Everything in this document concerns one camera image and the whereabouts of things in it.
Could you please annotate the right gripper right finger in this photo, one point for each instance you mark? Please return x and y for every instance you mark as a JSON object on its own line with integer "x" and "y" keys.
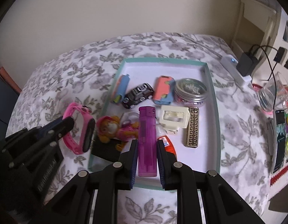
{"x": 201, "y": 197}

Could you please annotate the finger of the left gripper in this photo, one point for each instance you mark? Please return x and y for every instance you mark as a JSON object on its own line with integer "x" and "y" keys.
{"x": 50, "y": 127}
{"x": 64, "y": 128}

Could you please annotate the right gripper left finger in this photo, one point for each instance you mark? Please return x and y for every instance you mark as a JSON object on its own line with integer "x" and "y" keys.
{"x": 92, "y": 197}

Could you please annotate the pink kids watch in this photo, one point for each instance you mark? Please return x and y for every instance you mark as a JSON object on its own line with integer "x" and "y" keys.
{"x": 87, "y": 126}

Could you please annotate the pink pup toy figure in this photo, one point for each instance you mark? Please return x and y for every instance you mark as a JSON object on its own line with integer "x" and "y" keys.
{"x": 110, "y": 127}

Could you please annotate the white smart watch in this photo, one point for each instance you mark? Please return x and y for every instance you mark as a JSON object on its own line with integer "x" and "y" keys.
{"x": 129, "y": 118}

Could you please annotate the orange blue case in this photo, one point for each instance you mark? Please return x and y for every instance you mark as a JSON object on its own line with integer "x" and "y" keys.
{"x": 164, "y": 90}
{"x": 120, "y": 89}

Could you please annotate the gold black patterned lighter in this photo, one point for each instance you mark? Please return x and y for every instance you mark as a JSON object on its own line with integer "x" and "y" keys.
{"x": 193, "y": 128}

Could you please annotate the purple lighter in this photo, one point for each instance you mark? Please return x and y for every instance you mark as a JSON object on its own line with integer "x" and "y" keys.
{"x": 147, "y": 139}

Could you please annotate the black toy car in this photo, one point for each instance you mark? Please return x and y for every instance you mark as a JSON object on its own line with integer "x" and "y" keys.
{"x": 137, "y": 95}

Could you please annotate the red white glue bottle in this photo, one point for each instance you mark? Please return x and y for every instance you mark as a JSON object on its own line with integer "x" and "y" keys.
{"x": 161, "y": 135}

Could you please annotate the cream hair claw clip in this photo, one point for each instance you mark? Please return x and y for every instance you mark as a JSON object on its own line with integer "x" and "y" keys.
{"x": 172, "y": 118}

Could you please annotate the round tin with pearls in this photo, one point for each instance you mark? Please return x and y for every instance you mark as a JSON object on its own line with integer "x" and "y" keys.
{"x": 190, "y": 92}

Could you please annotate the floral white blanket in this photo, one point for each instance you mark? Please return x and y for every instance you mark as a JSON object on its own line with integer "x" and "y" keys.
{"x": 85, "y": 75}

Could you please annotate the smartphone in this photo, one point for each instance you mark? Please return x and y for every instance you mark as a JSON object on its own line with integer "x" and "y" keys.
{"x": 279, "y": 132}

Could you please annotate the teal white tray box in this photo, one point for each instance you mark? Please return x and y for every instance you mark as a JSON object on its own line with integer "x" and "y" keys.
{"x": 147, "y": 70}

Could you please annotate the glass jar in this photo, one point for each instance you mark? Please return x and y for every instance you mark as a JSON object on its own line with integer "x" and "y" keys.
{"x": 274, "y": 94}

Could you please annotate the black power adapter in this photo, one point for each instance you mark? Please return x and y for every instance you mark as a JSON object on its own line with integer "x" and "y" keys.
{"x": 246, "y": 64}

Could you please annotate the white power strip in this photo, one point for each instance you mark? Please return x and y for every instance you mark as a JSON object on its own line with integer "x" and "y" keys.
{"x": 230, "y": 63}

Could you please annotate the white shelf furniture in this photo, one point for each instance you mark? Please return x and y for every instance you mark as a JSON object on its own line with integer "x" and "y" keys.
{"x": 262, "y": 25}

